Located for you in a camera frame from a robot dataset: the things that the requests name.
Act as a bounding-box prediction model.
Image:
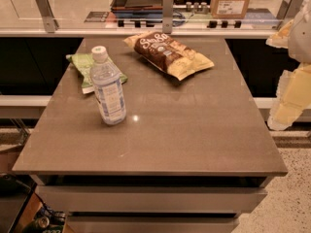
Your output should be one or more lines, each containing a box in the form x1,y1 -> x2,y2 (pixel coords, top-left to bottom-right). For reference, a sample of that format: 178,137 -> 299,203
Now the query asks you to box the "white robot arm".
266,0 -> 311,131

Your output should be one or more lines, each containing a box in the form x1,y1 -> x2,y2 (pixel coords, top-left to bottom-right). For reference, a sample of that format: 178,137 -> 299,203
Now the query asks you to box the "cardboard box with label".
210,0 -> 250,18

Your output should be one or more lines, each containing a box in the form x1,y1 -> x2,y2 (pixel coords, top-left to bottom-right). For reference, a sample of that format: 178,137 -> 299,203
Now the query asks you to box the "clear water bottle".
89,46 -> 126,125

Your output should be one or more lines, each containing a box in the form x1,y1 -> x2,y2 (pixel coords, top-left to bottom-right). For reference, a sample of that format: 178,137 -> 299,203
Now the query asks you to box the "brown chip bag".
123,31 -> 214,81

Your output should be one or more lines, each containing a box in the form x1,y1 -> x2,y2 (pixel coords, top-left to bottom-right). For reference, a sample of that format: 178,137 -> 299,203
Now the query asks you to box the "grey table drawer front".
36,185 -> 267,213

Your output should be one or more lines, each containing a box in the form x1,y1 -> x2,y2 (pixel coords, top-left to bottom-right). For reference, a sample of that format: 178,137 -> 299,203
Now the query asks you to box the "soda can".
21,216 -> 50,233

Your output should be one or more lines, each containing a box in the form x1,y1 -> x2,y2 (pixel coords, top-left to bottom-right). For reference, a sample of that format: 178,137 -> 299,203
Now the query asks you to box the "middle metal glass bracket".
162,0 -> 174,34

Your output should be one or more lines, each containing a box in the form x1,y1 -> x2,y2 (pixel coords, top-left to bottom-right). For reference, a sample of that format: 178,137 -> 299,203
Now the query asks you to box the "metal glass bracket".
162,0 -> 174,34
276,0 -> 305,28
35,0 -> 58,33

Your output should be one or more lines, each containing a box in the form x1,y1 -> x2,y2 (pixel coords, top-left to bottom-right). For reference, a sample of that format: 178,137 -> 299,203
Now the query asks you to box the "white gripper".
265,20 -> 311,131

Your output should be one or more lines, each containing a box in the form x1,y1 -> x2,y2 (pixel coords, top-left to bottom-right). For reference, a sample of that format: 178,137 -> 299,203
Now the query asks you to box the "green snack bag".
65,52 -> 128,95

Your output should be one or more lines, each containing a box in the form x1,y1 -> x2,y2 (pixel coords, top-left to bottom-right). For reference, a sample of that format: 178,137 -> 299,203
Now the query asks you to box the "right metal glass bracket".
276,0 -> 305,28

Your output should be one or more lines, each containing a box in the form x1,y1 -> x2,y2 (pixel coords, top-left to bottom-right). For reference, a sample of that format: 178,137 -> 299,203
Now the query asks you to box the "left metal glass bracket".
35,0 -> 58,33

